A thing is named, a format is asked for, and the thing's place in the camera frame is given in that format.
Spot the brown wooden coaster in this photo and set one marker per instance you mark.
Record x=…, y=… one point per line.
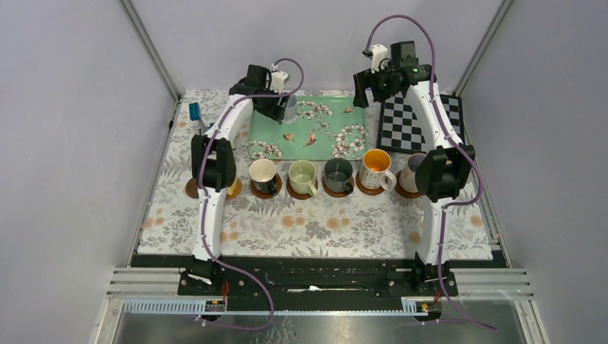
x=266, y=189
x=368, y=191
x=294, y=193
x=404, y=193
x=332, y=193

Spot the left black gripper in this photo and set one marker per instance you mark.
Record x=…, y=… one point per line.
x=275, y=111

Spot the pink mug purple inside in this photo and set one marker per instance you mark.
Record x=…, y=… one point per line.
x=412, y=164

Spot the black white chessboard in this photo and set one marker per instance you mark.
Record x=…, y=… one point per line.
x=400, y=131

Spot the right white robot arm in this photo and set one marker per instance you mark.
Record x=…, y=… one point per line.
x=444, y=170

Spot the blue block on stand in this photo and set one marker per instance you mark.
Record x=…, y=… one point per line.
x=195, y=115

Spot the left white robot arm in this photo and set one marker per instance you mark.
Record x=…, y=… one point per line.
x=214, y=166

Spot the small light wooden coaster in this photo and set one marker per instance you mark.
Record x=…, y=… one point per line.
x=238, y=191

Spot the light blue mug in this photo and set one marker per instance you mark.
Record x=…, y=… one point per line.
x=291, y=110

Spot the green serving tray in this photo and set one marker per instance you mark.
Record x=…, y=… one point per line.
x=325, y=127

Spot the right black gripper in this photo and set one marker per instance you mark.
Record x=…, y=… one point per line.
x=366, y=79

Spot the floral tablecloth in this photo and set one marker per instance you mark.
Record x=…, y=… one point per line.
x=383, y=226

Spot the patterned mug orange inside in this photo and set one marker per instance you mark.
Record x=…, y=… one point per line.
x=375, y=170

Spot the dark green mug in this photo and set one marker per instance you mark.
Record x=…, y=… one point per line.
x=337, y=174

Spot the black mug white inside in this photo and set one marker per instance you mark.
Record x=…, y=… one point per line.
x=262, y=170

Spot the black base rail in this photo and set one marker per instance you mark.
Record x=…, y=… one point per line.
x=298, y=284

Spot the yellow mug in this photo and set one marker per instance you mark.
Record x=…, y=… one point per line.
x=232, y=189

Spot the pale green mug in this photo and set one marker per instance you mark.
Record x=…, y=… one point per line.
x=302, y=178

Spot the small dark wooden coaster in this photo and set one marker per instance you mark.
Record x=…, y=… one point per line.
x=191, y=188

